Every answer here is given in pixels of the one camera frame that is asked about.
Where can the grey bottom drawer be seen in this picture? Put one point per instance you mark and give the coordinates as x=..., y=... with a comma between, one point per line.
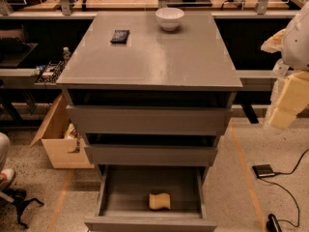
x=123, y=202

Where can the grey middle drawer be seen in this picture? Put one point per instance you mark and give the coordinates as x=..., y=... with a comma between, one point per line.
x=151, y=155

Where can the grey trouser leg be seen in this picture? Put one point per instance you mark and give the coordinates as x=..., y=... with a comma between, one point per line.
x=4, y=149

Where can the small plastic bottle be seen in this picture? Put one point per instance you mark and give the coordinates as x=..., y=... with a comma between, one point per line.
x=66, y=54

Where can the white red shoe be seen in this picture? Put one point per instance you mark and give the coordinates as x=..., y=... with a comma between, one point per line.
x=6, y=178

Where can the patterned black tray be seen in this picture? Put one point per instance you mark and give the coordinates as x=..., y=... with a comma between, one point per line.
x=51, y=72

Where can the dark blue snack packet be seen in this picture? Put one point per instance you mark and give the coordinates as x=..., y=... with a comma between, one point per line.
x=120, y=37

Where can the white ceramic bowl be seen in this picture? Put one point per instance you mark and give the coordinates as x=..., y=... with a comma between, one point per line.
x=169, y=19

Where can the grey drawer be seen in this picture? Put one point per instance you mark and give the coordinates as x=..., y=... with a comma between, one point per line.
x=123, y=202
x=151, y=155
x=149, y=120

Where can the black device on floor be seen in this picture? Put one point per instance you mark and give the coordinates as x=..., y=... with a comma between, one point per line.
x=273, y=224

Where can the black chair base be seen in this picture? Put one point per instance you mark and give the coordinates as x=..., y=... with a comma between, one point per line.
x=17, y=197

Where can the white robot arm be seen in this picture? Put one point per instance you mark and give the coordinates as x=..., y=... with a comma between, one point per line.
x=294, y=53

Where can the yellow sponge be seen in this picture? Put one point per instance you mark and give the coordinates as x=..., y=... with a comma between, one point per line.
x=159, y=201

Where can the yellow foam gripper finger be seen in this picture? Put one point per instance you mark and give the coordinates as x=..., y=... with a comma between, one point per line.
x=293, y=99
x=274, y=43

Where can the grey drawer cabinet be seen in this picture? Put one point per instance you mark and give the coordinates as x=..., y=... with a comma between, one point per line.
x=186, y=68

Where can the black foot pedal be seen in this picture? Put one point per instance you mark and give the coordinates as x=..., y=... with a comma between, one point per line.
x=263, y=171

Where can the open cardboard box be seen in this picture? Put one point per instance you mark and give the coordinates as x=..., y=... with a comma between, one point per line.
x=56, y=133

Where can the grey top drawer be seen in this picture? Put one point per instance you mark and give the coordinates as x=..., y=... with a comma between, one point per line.
x=149, y=120

